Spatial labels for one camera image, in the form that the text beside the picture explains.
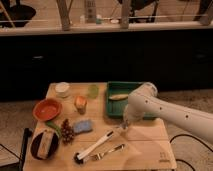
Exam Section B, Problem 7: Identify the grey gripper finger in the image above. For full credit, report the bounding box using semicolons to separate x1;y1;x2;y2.
115;123;128;132

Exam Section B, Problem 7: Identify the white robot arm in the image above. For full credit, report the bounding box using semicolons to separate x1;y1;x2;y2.
121;82;213;144

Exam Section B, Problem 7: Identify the beige folded towel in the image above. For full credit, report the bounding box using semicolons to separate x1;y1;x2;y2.
37;130;54;159

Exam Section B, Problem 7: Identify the green plastic tray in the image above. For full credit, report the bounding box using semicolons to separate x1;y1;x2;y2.
105;81;158;120

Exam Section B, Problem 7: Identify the yellow banana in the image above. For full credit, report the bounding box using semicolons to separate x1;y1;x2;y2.
109;94;128;101

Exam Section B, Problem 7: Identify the green translucent cup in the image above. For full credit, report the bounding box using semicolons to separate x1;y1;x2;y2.
87;84;99;99

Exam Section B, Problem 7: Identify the blue sponge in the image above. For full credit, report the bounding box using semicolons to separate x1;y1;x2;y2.
73;120;93;134

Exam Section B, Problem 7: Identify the orange capped cup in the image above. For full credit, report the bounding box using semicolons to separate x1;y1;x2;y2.
74;96;87;114

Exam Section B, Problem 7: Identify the dark grape bunch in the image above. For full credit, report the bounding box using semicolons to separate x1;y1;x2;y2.
61;119;75;144

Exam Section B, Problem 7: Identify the black white brush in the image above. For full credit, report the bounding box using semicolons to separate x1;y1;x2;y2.
74;131;114;164

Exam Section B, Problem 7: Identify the green pepper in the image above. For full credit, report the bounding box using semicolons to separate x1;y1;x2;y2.
45;121;62;138

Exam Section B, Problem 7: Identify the white round container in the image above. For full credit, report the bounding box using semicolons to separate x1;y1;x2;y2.
55;82;70;98

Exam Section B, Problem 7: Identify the orange bowl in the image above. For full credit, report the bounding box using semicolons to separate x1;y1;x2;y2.
33;98;62;121

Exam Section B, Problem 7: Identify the black round plate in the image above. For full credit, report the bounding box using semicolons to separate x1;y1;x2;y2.
30;131;59;160

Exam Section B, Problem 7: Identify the black stand left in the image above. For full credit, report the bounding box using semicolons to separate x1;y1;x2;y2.
19;128;32;171

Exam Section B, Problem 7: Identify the black cable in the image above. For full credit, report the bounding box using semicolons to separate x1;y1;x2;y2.
169;133;213;171

